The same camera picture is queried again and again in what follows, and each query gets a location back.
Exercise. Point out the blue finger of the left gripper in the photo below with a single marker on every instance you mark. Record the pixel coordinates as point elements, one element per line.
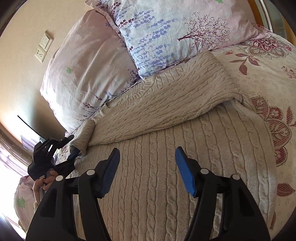
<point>65,141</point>
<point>73,155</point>

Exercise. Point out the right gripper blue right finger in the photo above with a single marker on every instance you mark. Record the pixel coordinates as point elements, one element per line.
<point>241,218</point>

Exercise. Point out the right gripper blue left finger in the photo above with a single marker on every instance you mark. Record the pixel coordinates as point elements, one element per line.
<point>54,218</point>

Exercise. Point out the beige cable-knit sweater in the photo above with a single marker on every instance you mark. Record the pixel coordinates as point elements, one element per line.
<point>197,106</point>

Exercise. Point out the person's left hand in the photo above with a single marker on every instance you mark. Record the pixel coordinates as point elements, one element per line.
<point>43,183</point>

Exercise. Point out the pink floral pillow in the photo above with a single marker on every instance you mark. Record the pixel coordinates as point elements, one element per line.
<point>91,67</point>

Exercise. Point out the blue lavender print pillow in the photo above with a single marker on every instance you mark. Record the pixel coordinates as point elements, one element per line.
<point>159,34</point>

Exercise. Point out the floral bed sheet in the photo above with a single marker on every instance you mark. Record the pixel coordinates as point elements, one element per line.
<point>264,69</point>

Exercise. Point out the wooden headboard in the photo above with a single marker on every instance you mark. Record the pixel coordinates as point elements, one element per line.
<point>266,14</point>

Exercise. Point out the white wall socket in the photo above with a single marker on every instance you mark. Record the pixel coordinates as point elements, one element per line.
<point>40,54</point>

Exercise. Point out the white wall switch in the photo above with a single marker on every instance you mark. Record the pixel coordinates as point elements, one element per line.
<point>46,41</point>

